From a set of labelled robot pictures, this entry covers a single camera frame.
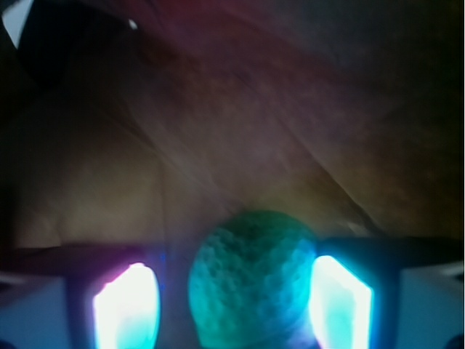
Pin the green textured ball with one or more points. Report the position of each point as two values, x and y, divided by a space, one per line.
249 284

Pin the brown paper bag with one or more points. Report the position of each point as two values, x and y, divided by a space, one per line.
148 121

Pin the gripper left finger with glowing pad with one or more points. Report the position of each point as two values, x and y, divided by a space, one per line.
79 296

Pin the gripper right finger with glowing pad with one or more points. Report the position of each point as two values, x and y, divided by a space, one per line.
388 293

